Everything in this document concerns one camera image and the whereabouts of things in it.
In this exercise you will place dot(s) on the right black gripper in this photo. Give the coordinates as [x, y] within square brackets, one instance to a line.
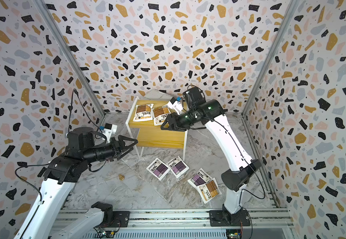
[173, 124]

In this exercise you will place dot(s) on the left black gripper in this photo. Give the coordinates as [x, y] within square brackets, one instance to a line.
[116, 147]

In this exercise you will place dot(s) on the brown coffee bag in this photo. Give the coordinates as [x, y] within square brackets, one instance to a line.
[209, 190]
[160, 114]
[143, 113]

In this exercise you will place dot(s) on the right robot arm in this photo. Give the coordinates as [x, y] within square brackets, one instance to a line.
[241, 165]

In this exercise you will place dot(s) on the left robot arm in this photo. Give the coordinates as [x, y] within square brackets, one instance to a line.
[61, 174]

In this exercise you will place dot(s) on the two-tier wooden shelf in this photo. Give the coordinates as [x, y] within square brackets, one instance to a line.
[149, 135]

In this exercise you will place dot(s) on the grey marble slab behind shelf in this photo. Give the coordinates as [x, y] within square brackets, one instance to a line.
[158, 95]

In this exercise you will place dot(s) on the purple coffee bag left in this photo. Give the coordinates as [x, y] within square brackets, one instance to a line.
[158, 169]

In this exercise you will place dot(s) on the purple coffee bag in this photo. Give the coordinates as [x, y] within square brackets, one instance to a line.
[199, 178]
[158, 169]
[178, 167]

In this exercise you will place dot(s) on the purple coffee bag middle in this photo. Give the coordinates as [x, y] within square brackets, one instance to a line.
[178, 167]

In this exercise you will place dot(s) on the purple coffee bag right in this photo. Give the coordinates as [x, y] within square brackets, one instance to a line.
[199, 178]

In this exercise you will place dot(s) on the small brass chess piece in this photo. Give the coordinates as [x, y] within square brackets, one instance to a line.
[121, 177]

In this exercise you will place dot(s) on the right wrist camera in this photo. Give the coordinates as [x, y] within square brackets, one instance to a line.
[176, 105]

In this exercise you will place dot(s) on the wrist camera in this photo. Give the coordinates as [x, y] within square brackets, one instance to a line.
[108, 130]
[176, 105]

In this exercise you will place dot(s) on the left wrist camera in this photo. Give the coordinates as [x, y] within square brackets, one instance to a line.
[108, 130]

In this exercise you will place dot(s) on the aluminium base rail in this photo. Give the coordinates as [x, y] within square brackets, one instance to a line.
[255, 223]

